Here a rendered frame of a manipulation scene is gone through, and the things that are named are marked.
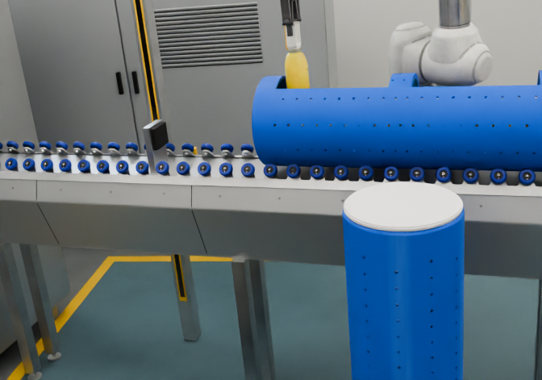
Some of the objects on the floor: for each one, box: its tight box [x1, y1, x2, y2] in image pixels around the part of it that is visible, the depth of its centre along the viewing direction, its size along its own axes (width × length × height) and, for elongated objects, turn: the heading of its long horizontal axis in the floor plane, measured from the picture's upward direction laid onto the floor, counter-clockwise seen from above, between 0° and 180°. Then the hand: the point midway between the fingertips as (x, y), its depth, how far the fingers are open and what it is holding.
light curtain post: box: [127, 0, 201, 341], centre depth 275 cm, size 6×6×170 cm
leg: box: [248, 260, 276, 380], centre depth 257 cm, size 6×6×63 cm
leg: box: [231, 258, 262, 380], centre depth 244 cm, size 6×6×63 cm
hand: (293, 35), depth 207 cm, fingers closed on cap, 4 cm apart
